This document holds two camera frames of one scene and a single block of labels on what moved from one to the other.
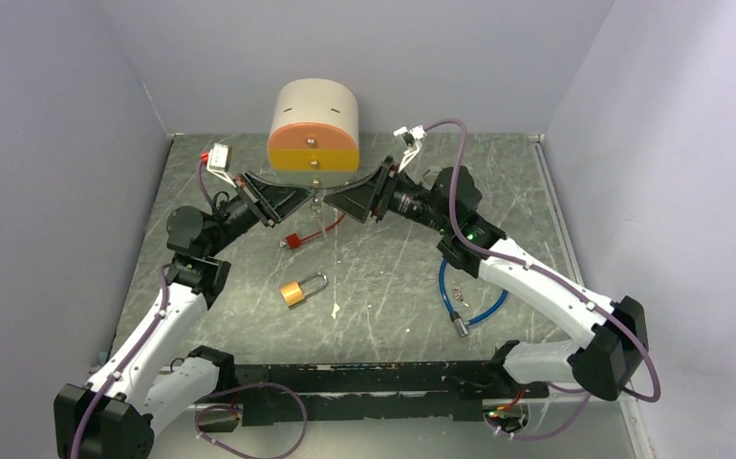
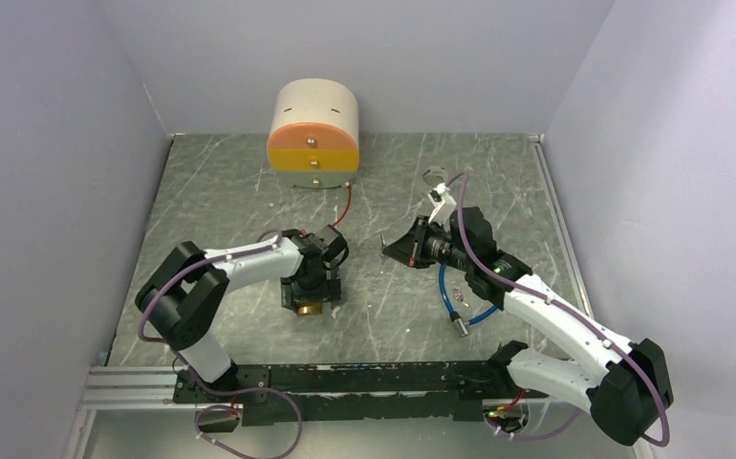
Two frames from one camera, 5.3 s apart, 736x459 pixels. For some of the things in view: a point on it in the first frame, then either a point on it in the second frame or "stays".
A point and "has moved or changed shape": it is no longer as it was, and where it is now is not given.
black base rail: (270, 392) stays
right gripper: (356, 199) to (409, 249)
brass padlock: (292, 292) has moved or changed shape
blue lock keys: (459, 295) stays
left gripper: (277, 200) to (328, 291)
